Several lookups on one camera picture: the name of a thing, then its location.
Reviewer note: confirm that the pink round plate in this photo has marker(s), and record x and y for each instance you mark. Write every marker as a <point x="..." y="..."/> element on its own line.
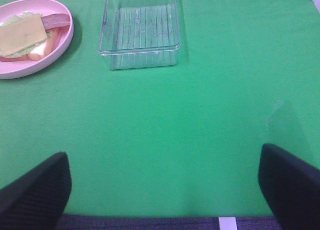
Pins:
<point x="17" y="69"/>

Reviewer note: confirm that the clear right plastic container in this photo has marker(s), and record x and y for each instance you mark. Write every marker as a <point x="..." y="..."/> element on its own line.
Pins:
<point x="139" y="34"/>

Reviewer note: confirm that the green lettuce leaf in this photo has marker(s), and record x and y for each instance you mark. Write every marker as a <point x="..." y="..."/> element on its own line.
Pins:
<point x="14" y="18"/>

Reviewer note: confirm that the white bread slice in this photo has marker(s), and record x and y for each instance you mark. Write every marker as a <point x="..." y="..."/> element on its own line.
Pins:
<point x="36" y="52"/>

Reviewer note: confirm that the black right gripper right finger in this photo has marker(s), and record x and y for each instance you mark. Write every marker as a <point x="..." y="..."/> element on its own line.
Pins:
<point x="290" y="187"/>

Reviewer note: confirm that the yellow cheese slice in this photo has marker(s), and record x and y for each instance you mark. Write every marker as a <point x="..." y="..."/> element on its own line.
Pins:
<point x="22" y="33"/>

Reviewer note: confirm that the green tablecloth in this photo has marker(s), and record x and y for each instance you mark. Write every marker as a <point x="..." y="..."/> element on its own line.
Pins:
<point x="183" y="140"/>

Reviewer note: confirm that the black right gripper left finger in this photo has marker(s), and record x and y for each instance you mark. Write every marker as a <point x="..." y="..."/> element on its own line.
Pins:
<point x="37" y="199"/>

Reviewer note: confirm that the bacon strip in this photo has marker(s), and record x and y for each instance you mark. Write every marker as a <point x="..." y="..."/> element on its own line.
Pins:
<point x="55" y="21"/>

